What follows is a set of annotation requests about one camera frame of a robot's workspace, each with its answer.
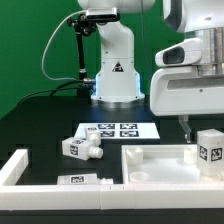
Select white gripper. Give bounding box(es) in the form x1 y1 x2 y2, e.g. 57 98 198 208
150 66 224 143

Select white square table top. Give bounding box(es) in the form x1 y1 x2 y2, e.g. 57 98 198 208
121 144 224 184

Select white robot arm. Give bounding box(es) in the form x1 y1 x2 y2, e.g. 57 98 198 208
78 0 224 135

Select white u-shaped fence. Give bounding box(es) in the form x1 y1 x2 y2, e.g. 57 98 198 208
0 149 224 210

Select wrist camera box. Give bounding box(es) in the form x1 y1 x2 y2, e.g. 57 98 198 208
155 38 202 67

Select white marker base plate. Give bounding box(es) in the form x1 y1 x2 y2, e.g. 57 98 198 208
75 123 160 140

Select black cables on table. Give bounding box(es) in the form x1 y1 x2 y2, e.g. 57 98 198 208
17 79 95 105

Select grey camera cable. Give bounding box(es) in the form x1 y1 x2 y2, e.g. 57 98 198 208
41 9 88 82

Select grey camera on stand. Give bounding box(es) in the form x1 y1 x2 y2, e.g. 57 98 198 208
86 8 118 21

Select black camera stand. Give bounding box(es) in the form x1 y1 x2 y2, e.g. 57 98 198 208
67 15 97 97

